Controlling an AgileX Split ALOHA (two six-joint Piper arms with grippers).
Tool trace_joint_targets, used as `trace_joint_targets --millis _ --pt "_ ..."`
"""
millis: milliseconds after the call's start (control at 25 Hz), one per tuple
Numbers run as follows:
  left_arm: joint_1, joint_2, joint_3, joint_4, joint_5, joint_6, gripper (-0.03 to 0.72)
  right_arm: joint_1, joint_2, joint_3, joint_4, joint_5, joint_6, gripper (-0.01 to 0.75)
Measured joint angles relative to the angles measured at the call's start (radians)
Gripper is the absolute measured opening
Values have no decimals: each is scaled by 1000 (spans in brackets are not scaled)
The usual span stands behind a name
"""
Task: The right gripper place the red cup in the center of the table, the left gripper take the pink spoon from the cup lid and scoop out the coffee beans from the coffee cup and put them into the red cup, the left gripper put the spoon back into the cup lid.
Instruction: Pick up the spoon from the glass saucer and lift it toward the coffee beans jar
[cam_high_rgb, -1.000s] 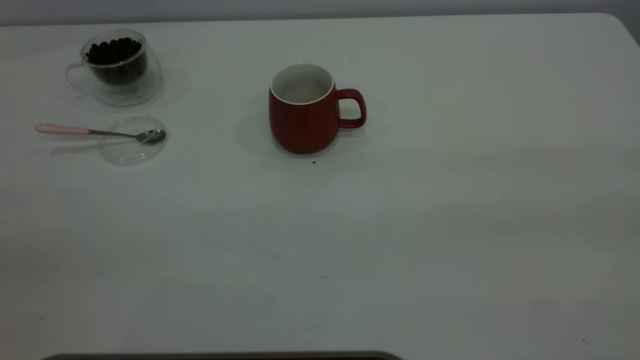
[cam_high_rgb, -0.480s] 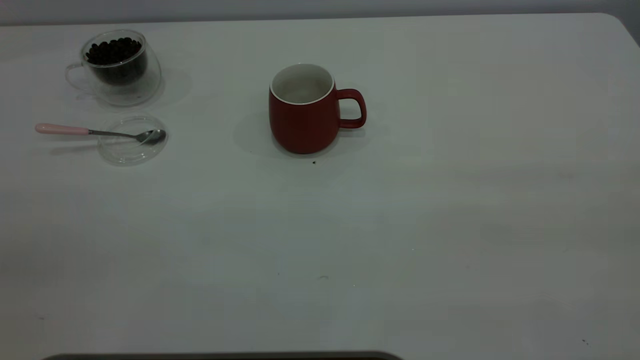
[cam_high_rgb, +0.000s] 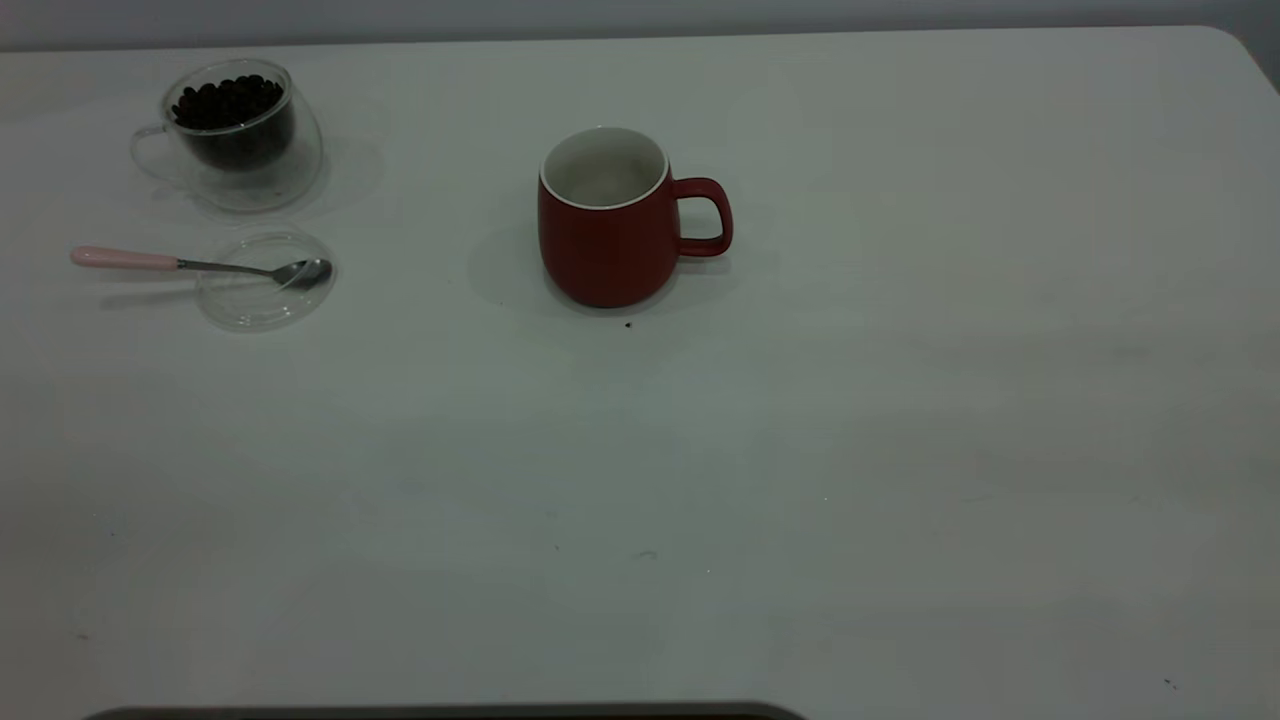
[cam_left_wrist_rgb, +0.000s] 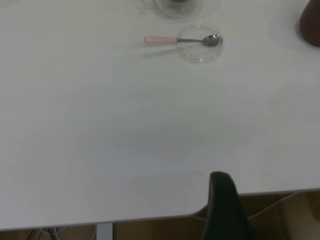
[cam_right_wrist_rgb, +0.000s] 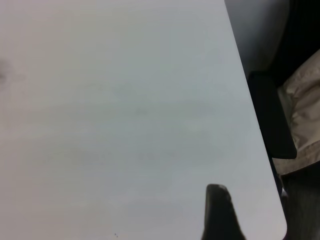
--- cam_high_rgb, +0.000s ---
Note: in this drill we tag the red ceramic mug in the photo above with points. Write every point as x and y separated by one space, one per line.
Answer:
610 250

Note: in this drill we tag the pile of coffee beans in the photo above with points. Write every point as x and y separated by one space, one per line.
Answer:
228 100

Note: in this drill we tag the clear glass saucer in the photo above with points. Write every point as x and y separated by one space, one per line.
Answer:
250 306

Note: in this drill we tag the clear double-wall glass cup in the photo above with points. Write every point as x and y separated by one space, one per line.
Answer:
306 150

